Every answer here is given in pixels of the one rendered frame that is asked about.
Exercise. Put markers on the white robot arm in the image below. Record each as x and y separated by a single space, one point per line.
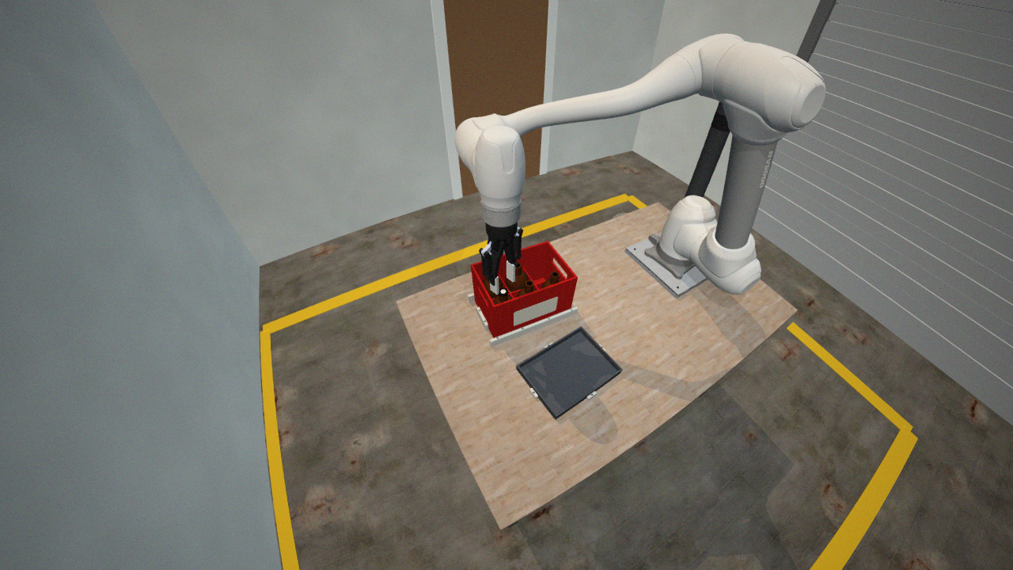
765 92

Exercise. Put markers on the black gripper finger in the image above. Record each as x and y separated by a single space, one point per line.
490 264
513 253

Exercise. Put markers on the grey flat bar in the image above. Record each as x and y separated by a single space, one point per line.
527 329

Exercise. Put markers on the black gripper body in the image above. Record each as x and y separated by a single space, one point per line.
497 235

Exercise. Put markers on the red plastic crate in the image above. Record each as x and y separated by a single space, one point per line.
537 263

